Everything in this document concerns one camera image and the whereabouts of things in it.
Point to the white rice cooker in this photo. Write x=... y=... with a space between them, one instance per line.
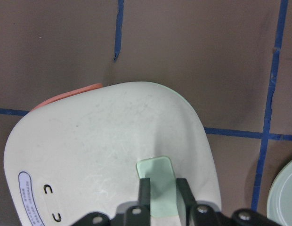
x=79 y=154

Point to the right green plate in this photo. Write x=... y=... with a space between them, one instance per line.
x=279 y=204

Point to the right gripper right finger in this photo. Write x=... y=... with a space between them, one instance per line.
x=196 y=213

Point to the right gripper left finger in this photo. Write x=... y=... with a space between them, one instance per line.
x=139 y=213

